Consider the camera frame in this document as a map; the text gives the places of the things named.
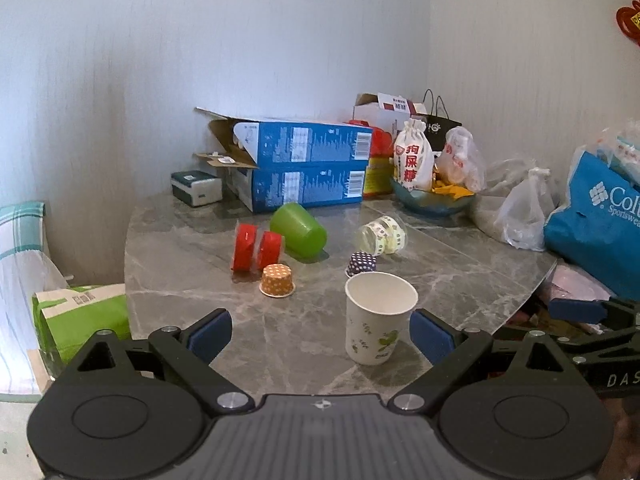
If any clear cup with yellow print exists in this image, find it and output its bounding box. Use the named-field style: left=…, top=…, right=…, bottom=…
left=357, top=215, right=407, bottom=257

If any white cloth pouch red print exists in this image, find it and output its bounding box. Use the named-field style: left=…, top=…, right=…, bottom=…
left=392, top=118, right=435, bottom=192

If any green plastic cup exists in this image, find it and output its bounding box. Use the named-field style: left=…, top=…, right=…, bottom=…
left=269, top=202, right=329, bottom=261

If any small white and dark box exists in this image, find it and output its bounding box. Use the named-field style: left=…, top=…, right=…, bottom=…
left=170, top=170, right=224, bottom=207

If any black paper bag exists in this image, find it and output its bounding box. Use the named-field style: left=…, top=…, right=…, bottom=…
left=422, top=89, right=464, bottom=154

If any red knot wall decoration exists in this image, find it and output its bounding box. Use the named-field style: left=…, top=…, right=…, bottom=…
left=615, top=0, right=640, bottom=52

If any red and yellow box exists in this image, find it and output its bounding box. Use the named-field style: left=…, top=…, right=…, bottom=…
left=347, top=119, right=397, bottom=199

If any plaid cloth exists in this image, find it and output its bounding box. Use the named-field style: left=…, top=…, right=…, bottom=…
left=0, top=201, right=47, bottom=262

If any glass bowl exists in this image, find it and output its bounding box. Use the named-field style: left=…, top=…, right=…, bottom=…
left=389, top=177, right=477, bottom=217

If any dark dotted cupcake cup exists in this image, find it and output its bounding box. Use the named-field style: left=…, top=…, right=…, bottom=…
left=344, top=251, right=379, bottom=279

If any blue shopping bag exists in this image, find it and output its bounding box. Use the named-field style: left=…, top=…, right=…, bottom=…
left=543, top=119, right=640, bottom=302

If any green white carton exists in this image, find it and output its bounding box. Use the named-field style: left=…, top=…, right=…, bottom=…
left=32, top=283, right=132, bottom=367

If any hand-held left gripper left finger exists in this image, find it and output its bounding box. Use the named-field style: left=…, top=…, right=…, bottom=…
left=61, top=309, right=254, bottom=417

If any white plastic bag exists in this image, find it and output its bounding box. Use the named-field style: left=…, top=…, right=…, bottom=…
left=0, top=249, right=71, bottom=397

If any white and red open carton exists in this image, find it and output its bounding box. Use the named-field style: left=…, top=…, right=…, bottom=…
left=352, top=92, right=429, bottom=134

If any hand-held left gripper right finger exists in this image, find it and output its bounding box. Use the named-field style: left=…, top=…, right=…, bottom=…
left=388, top=309, right=585, bottom=415

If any white floral paper cup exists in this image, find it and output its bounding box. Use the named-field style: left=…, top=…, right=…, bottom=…
left=344, top=271, right=419, bottom=366

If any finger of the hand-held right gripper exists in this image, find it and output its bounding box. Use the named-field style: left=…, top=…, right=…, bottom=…
left=559, top=332, right=640, bottom=365
left=548, top=297, right=640, bottom=329

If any translucent plastic bag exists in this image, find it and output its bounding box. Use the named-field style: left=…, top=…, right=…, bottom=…
left=469, top=157, right=562, bottom=252

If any blue cardboard box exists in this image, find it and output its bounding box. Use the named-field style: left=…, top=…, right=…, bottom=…
left=194, top=106, right=374, bottom=169
left=219, top=162, right=369, bottom=214

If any clear bag of snacks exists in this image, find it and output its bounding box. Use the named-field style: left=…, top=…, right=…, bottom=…
left=436, top=126, right=487, bottom=194

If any orange dotted cupcake cup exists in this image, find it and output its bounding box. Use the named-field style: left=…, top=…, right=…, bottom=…
left=259, top=263, right=297, bottom=299

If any red plastic cup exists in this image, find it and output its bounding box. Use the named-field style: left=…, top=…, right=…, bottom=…
left=230, top=222, right=262, bottom=273
left=255, top=230, right=286, bottom=272

